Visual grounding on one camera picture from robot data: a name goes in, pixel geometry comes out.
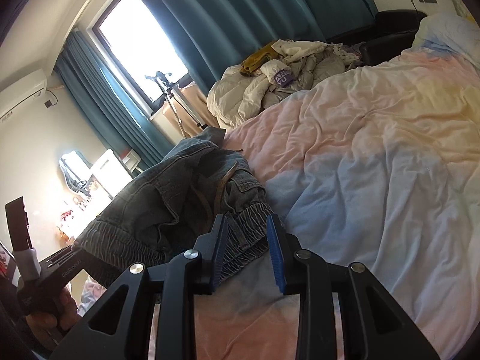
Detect grey denim jeans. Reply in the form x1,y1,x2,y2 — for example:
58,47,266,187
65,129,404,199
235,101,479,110
75,127,272,288

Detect person left hand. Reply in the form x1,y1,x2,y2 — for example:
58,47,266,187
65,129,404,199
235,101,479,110
26,287,81,351

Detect white dresser desk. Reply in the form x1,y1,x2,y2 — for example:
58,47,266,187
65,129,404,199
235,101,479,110
56,177,112,245

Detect vanity mirror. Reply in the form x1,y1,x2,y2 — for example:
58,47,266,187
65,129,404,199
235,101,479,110
58,150,92,197

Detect white chair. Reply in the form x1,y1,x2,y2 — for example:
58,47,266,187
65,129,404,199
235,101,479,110
91,150,133,197

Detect left teal curtain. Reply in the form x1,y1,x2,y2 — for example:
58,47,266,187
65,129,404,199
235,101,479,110
55,31,174,170

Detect teal curtain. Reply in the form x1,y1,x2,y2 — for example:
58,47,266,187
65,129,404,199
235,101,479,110
55,31,174,170
142,0,377,93

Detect pastel tie-dye duvet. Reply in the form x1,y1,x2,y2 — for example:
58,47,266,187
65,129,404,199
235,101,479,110
78,48,480,360

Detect white air conditioner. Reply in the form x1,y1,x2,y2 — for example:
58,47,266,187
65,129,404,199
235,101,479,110
1,69,47,123

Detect silver tripod stand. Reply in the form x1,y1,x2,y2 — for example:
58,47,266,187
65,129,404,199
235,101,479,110
145,71,208,138

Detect mustard yellow garment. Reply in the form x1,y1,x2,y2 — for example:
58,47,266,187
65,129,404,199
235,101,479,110
240,41,279,77

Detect cream puffer jacket pile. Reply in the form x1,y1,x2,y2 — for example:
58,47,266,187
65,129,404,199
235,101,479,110
207,39,362,130

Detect right teal curtain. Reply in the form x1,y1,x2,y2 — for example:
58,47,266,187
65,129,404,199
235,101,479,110
142,0,377,93

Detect black armchair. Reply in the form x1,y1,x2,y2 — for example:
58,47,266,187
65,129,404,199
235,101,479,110
326,10,427,66

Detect pastel pillow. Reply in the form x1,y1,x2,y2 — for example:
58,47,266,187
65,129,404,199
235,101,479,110
412,13,479,67

